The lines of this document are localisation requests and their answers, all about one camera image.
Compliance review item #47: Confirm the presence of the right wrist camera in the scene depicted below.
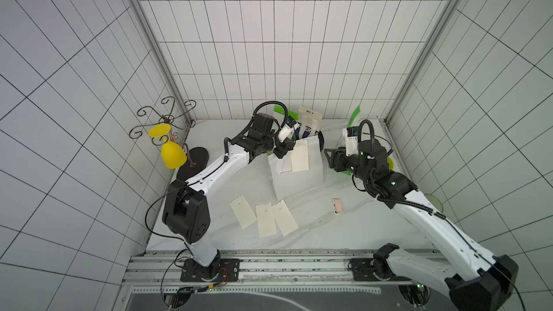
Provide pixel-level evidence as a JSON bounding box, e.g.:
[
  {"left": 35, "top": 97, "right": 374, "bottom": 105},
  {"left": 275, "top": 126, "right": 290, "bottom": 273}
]
[{"left": 343, "top": 126, "right": 360, "bottom": 156}]

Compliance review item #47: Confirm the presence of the aluminium rail frame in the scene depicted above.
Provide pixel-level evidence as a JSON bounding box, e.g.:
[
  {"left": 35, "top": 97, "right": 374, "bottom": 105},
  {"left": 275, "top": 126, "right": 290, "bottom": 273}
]
[{"left": 113, "top": 249, "right": 446, "bottom": 310}]

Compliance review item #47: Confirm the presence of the pink stapler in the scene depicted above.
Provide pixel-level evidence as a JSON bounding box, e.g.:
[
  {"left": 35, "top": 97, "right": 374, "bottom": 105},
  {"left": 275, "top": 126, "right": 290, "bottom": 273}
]
[{"left": 333, "top": 198, "right": 343, "bottom": 215}]

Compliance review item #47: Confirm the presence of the navy beige bag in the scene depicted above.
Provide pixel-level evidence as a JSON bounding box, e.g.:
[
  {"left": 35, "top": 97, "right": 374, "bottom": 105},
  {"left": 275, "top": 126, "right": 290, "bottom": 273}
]
[{"left": 296, "top": 107, "right": 323, "bottom": 140}]

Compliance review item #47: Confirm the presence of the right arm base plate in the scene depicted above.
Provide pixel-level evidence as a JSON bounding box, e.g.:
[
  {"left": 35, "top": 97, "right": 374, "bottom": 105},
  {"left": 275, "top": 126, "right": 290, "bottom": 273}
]
[{"left": 348, "top": 258, "right": 410, "bottom": 282}]

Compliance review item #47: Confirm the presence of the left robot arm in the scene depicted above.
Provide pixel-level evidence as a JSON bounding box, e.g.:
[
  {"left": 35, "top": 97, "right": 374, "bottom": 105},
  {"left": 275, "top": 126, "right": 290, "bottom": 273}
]
[{"left": 162, "top": 113, "right": 299, "bottom": 273}]

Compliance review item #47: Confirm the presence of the black oval stand base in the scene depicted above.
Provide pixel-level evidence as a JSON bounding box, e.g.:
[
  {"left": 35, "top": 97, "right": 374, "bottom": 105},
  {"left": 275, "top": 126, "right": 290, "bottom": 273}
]
[{"left": 176, "top": 147, "right": 210, "bottom": 182}]

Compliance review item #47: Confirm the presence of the cream receipt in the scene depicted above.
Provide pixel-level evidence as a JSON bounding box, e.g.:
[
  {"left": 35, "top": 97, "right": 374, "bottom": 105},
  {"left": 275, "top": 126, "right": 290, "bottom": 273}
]
[
  {"left": 272, "top": 200, "right": 299, "bottom": 236},
  {"left": 230, "top": 195, "right": 257, "bottom": 230},
  {"left": 256, "top": 203, "right": 277, "bottom": 238},
  {"left": 291, "top": 140, "right": 309, "bottom": 173}
]

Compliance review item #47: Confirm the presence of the green glass coaster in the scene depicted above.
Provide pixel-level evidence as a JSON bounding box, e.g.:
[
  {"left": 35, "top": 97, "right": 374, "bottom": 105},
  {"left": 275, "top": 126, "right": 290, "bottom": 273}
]
[{"left": 425, "top": 194, "right": 444, "bottom": 213}]

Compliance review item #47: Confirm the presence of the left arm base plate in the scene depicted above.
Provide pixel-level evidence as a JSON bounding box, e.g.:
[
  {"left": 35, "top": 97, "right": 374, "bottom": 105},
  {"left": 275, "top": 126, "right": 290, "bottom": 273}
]
[{"left": 180, "top": 258, "right": 240, "bottom": 283}]

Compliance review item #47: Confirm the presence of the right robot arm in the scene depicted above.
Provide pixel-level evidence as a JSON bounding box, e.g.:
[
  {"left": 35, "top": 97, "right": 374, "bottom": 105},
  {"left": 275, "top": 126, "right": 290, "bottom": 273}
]
[{"left": 324, "top": 139, "right": 518, "bottom": 310}]

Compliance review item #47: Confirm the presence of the green white bag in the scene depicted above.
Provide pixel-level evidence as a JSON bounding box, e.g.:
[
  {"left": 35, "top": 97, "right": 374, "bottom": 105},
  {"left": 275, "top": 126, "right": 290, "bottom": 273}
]
[
  {"left": 343, "top": 105, "right": 363, "bottom": 177},
  {"left": 282, "top": 111, "right": 299, "bottom": 121}
]

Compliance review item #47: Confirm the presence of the white paper bag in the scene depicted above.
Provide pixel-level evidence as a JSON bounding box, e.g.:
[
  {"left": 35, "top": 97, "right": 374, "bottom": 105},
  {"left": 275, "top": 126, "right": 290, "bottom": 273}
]
[{"left": 268, "top": 136, "right": 324, "bottom": 201}]

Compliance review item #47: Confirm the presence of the yellow saucer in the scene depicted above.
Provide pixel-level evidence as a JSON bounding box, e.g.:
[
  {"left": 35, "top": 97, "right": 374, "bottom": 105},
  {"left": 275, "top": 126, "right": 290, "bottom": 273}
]
[{"left": 148, "top": 123, "right": 171, "bottom": 138}]

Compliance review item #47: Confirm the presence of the yellow cup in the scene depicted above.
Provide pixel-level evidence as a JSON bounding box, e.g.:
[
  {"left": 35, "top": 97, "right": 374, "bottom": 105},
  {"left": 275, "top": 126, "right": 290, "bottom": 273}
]
[{"left": 161, "top": 141, "right": 188, "bottom": 169}]

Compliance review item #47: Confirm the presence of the green bowl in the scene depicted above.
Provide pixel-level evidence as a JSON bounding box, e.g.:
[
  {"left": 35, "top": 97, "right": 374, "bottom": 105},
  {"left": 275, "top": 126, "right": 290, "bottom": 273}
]
[{"left": 387, "top": 157, "right": 395, "bottom": 171}]

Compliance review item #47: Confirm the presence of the black scroll metal stand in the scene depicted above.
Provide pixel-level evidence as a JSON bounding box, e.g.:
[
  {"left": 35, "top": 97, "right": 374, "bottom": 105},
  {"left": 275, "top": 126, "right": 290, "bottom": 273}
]
[{"left": 128, "top": 96, "right": 197, "bottom": 147}]

